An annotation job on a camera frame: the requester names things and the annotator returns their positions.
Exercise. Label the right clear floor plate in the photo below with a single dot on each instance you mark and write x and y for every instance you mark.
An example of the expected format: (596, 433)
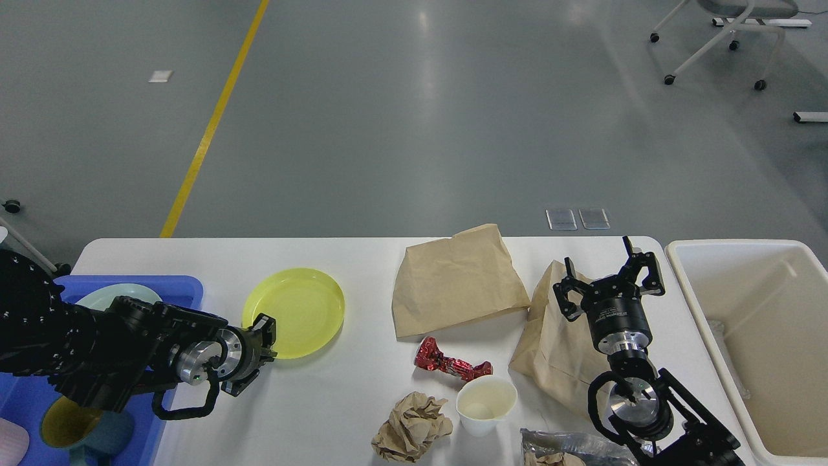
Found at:
(594, 218)

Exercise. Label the pink mug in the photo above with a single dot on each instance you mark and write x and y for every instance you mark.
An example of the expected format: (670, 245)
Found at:
(15, 441)

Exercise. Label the white paper cup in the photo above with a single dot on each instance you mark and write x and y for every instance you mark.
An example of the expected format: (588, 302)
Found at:
(484, 402)

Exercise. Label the red foil wrapper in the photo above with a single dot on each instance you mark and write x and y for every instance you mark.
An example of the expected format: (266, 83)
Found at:
(429, 357)

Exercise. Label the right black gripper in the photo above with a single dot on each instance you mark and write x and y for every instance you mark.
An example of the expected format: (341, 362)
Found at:
(618, 323)

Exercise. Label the white floor rail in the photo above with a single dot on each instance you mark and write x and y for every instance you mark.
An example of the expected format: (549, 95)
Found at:
(807, 117)

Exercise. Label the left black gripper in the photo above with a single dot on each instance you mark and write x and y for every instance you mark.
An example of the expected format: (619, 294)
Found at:
(240, 365)

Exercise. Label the clear plastic bag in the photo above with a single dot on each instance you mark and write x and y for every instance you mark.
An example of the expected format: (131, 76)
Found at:
(571, 448)

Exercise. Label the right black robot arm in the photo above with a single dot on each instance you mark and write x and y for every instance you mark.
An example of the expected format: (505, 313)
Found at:
(634, 404)

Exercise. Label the blue plastic tray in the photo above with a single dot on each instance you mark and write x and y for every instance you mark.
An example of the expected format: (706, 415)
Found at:
(24, 400)

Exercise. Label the yellow plastic plate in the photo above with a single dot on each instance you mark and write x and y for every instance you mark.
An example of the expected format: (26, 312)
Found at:
(307, 305)

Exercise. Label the left clear floor plate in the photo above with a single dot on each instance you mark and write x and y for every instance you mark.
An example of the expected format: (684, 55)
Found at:
(561, 219)

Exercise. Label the beige plastic bin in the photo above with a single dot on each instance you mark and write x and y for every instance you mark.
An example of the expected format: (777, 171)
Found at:
(760, 306)

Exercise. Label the paper bag under gripper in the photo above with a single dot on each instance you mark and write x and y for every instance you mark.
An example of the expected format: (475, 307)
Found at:
(557, 354)

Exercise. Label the large flat paper bag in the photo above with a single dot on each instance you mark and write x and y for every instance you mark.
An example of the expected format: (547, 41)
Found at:
(454, 281)

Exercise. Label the clear floor plate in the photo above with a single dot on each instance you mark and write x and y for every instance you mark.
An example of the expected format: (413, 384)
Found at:
(561, 219)
(594, 218)

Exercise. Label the pale green plate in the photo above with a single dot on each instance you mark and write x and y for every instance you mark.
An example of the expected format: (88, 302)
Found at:
(101, 299)

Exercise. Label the dark teal mug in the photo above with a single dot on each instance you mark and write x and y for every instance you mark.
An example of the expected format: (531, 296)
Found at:
(89, 436)

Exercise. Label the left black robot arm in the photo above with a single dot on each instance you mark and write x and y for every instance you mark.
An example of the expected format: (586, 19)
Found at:
(101, 359)

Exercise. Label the white office chair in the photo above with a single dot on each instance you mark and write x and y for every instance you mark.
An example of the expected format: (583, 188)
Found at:
(743, 16)

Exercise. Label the crumpled brown paper ball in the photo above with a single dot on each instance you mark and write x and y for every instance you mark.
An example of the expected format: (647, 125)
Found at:
(413, 425)

